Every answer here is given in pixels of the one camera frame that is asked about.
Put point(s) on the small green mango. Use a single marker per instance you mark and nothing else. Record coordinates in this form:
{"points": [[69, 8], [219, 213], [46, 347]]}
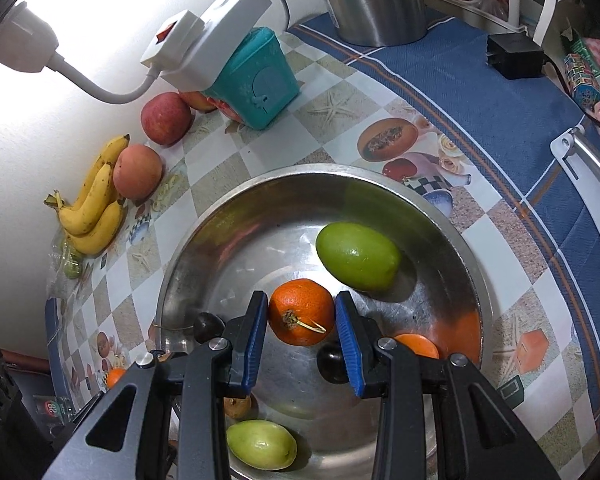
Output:
{"points": [[260, 445]]}

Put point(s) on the teal plastic box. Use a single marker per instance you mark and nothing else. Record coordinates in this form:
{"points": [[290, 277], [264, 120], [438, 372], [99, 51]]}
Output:
{"points": [[260, 85]]}

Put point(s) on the brown wooden frame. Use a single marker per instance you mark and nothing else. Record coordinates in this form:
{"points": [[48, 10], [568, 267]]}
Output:
{"points": [[25, 362]]}

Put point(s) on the large orange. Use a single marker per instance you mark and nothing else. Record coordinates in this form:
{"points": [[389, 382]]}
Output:
{"points": [[417, 345]]}

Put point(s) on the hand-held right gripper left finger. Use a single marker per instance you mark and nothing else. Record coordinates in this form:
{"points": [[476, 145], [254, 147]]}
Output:
{"points": [[254, 340]]}

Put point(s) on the white power strip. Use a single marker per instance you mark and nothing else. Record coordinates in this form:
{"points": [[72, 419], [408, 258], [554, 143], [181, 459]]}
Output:
{"points": [[220, 25]]}

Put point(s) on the small orange in jar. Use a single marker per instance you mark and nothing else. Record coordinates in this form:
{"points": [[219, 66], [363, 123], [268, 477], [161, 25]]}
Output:
{"points": [[115, 376]]}

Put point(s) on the checkered printed tablecloth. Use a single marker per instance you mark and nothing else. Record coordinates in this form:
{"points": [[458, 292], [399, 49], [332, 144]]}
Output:
{"points": [[330, 110]]}

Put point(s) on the red apple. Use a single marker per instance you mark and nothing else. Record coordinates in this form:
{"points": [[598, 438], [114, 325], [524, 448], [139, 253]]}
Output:
{"points": [[137, 170], [197, 101], [165, 117]]}

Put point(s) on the clear plastic fruit container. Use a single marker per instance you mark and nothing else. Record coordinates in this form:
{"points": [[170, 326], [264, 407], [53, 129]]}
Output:
{"points": [[71, 262]]}

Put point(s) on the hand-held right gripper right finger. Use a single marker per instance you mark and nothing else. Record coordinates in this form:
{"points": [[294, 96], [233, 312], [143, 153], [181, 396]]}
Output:
{"points": [[347, 345]]}

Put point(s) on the dark object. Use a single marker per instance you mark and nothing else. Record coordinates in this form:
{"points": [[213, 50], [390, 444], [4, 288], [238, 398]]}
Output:
{"points": [[0, 410]]}

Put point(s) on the blue striped cloth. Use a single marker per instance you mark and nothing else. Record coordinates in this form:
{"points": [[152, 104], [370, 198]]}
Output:
{"points": [[455, 90]]}

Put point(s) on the large green mango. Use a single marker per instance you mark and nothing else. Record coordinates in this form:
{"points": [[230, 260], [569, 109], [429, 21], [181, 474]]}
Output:
{"points": [[357, 255]]}

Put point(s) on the white plastic bracket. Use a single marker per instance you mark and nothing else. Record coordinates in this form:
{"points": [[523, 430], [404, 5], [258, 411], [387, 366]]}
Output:
{"points": [[590, 180]]}

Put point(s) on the dark plum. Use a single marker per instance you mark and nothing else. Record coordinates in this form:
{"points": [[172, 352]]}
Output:
{"points": [[206, 325], [330, 360]]}

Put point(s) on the black power adapter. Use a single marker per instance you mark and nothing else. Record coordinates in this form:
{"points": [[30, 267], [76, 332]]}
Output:
{"points": [[512, 55]]}

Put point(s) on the glass mug with label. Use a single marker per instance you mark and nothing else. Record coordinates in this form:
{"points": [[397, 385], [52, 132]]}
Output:
{"points": [[50, 405]]}

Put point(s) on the colourful printed box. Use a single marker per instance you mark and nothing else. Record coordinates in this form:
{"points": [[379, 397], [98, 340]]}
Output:
{"points": [[582, 77]]}

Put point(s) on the steel kettle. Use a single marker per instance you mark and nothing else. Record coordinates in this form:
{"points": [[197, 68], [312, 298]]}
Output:
{"points": [[375, 5]]}

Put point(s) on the orange with stem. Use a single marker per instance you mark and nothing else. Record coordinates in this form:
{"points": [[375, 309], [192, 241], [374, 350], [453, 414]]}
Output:
{"points": [[300, 305]]}

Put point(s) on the yellow banana bunch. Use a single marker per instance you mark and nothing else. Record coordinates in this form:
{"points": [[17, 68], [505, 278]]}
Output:
{"points": [[92, 210]]}

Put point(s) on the steel bowl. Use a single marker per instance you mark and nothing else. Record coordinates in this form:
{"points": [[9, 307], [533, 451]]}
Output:
{"points": [[260, 240]]}

